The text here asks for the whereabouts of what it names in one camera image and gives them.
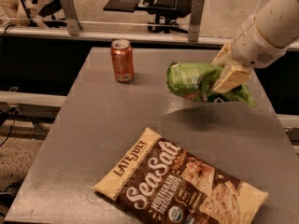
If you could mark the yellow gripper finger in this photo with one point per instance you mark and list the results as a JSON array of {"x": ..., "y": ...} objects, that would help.
[
  {"x": 224, "y": 57},
  {"x": 232, "y": 75}
]

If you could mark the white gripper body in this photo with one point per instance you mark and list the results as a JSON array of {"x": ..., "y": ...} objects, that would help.
[{"x": 253, "y": 48}]

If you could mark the green rice chip bag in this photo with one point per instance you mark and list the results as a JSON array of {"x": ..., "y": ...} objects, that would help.
[{"x": 193, "y": 81}]

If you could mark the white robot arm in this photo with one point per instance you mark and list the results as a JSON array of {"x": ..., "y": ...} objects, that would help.
[{"x": 279, "y": 20}]

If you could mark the brown tortilla chip bag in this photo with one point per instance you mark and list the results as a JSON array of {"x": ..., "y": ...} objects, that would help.
[{"x": 162, "y": 183}]

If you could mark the black office chair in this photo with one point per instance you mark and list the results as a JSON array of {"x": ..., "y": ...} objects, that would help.
[{"x": 166, "y": 12}]

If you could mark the orange soda can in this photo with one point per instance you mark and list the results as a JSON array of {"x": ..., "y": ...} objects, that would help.
[{"x": 122, "y": 60}]

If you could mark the right metal barrier bracket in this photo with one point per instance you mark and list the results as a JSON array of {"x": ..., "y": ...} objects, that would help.
[{"x": 195, "y": 20}]

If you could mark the metal barrier bracket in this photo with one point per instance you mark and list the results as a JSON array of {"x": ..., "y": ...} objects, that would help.
[
  {"x": 195, "y": 20},
  {"x": 72, "y": 24}
]

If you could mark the metal barrier rail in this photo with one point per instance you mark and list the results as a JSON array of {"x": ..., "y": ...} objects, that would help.
[{"x": 165, "y": 40}]

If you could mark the left metal barrier bracket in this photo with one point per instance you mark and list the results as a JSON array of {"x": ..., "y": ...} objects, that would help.
[{"x": 72, "y": 24}]

